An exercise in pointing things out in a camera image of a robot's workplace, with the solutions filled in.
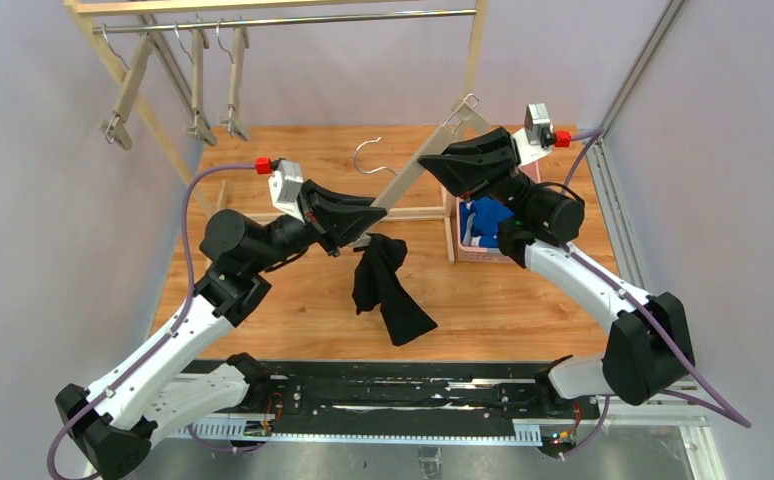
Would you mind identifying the blue underwear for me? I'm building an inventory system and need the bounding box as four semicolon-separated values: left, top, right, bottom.
458;197;514;249

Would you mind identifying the hanger holding black underwear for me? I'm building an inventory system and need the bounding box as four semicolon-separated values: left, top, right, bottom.
352;93;492;250

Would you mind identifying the black underwear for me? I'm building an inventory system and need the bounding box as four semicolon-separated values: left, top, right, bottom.
352;233;438;347

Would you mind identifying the beige clip hanger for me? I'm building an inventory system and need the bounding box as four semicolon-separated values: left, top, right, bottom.
173;23;217;147

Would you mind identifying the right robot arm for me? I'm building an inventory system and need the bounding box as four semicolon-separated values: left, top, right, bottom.
418;127;694;406

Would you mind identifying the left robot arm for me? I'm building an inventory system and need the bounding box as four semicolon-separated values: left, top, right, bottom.
48;181;388;479

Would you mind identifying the empty hanger on rack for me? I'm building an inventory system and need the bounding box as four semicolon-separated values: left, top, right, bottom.
99;24;154;150

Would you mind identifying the pink plastic basket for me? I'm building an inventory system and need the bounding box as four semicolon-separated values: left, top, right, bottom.
451;197;511;264

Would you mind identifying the wooden clothes rack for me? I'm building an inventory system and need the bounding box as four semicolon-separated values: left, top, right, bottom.
64;0;492;266

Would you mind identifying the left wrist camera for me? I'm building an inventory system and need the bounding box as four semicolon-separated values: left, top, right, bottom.
268;158;304;222

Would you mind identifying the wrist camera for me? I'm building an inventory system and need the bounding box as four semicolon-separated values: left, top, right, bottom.
268;158;304;222
511;102;555;166

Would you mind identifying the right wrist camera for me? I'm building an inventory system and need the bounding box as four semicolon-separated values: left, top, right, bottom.
511;102;555;166

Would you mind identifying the aluminium frame post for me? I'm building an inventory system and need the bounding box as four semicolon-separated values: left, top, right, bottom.
595;0;688;140

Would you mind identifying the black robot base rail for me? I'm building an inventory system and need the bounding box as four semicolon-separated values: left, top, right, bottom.
175;360;601;455

